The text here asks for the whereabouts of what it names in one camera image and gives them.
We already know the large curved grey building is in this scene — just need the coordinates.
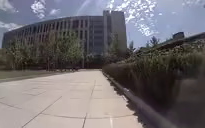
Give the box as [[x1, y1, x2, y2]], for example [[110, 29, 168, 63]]
[[1, 9, 128, 70]]

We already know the row of trees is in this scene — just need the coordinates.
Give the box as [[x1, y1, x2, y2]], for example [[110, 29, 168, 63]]
[[3, 31, 88, 72]]

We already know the pale concrete slab pavement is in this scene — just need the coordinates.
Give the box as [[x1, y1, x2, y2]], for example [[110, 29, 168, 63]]
[[0, 69, 145, 128]]

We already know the grey concrete kerb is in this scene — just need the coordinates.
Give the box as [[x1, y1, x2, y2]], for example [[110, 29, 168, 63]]
[[102, 71, 173, 128]]

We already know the green planted hedge bed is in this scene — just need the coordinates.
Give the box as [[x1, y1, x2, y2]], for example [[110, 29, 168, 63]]
[[102, 35, 205, 128]]

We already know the low dark building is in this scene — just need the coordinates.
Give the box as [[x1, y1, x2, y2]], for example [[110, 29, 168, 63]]
[[136, 28, 205, 52]]

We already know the grass lawn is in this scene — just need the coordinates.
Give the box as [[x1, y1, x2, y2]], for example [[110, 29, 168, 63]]
[[0, 69, 68, 83]]

